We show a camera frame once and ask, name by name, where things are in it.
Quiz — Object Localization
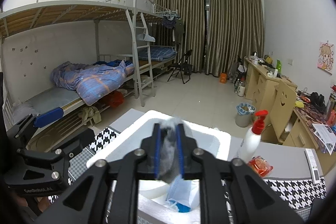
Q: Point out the red bag under bed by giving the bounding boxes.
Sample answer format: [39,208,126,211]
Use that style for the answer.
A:
[103,90,124,109]

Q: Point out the anime girl poster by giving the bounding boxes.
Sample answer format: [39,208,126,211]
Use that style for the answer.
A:
[317,41,335,75]

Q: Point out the houndstooth table mat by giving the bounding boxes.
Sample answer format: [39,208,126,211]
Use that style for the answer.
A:
[47,126,328,224]

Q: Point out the wooden smiley chair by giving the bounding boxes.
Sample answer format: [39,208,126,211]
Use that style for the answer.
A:
[261,80,297,144]

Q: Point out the wooden desk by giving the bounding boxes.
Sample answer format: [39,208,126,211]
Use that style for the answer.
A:
[244,57,335,161]

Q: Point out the white remote control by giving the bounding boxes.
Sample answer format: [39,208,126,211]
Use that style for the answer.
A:
[305,148,321,185]

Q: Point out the left hand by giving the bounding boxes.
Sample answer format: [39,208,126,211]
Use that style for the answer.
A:
[10,192,51,217]

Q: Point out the blue plaid quilt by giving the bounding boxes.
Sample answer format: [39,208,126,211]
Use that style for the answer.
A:
[50,60,134,106]

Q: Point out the grey trash bin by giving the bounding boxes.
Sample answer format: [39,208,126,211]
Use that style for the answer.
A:
[235,102,256,127]

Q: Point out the grey sock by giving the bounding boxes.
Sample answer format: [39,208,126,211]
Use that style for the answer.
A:
[158,117,193,184]

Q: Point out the orange container on floor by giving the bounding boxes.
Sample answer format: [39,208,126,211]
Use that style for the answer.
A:
[219,73,227,84]

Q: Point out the black headphones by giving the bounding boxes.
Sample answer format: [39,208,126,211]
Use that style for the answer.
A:
[309,92,326,111]

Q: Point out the white pump bottle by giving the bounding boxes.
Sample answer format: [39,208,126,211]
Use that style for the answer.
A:
[236,110,268,163]

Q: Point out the papers on desk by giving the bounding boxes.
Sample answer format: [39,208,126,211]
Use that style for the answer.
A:
[312,123,335,155]

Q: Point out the blue face mask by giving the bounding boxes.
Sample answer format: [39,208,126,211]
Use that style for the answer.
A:
[165,175,200,213]

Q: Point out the metal bunk bed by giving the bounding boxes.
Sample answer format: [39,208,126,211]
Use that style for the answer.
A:
[1,0,177,152]

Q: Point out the white foam box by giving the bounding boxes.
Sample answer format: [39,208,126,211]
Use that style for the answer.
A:
[85,110,232,224]

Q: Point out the black folding chair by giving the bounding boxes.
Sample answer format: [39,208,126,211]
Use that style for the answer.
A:
[167,50,193,84]

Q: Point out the red snack packet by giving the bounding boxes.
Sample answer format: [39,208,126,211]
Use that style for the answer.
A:
[247,156,273,177]

